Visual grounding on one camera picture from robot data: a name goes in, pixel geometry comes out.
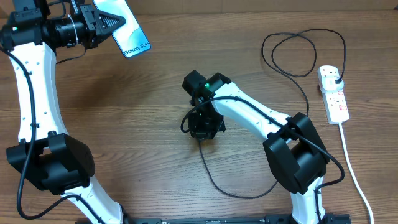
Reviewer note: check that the white power strip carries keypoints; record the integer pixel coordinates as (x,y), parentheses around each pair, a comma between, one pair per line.
(335,103)

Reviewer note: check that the Samsung Galaxy S24+ smartphone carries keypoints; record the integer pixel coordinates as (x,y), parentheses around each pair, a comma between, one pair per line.
(130,37)

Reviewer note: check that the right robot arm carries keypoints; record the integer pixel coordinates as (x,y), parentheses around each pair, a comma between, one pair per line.
(295,153)

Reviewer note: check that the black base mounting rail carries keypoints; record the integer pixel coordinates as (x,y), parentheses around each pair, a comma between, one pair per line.
(268,219)

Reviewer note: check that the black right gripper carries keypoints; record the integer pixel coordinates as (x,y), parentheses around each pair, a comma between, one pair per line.
(198,132)

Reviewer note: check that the white charger plug adapter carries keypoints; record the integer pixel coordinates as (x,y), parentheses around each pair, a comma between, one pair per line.
(331,84)

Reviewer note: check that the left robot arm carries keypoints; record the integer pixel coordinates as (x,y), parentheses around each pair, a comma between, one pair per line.
(46,155)

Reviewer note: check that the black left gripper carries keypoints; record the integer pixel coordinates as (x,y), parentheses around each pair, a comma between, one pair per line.
(94,19)

